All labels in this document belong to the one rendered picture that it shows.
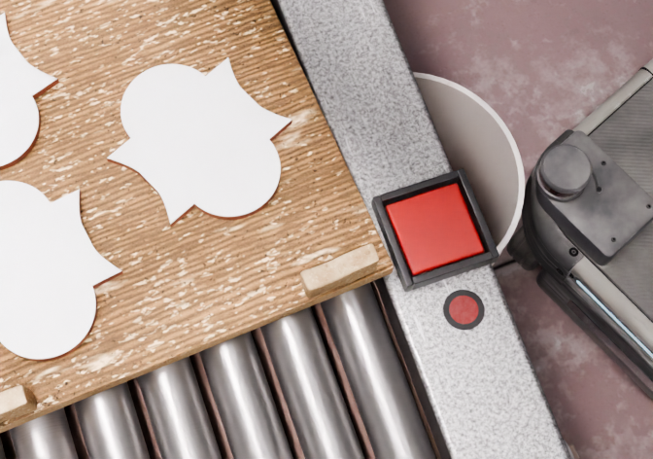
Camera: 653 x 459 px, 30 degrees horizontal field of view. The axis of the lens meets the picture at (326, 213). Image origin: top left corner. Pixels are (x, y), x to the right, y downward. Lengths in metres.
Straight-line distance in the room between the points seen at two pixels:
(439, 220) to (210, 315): 0.19
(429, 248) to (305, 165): 0.11
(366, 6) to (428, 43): 1.03
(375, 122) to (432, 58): 1.06
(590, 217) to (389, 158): 0.73
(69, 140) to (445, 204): 0.29
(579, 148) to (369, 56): 0.70
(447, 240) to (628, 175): 0.79
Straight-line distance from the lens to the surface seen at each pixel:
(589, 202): 1.68
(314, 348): 0.92
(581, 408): 1.89
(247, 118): 0.95
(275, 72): 0.97
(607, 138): 1.77
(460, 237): 0.94
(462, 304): 0.94
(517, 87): 2.04
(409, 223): 0.94
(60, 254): 0.92
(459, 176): 0.95
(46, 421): 0.92
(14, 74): 0.99
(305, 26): 1.02
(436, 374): 0.92
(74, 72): 0.99
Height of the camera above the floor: 1.81
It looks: 71 degrees down
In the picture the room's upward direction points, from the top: 6 degrees clockwise
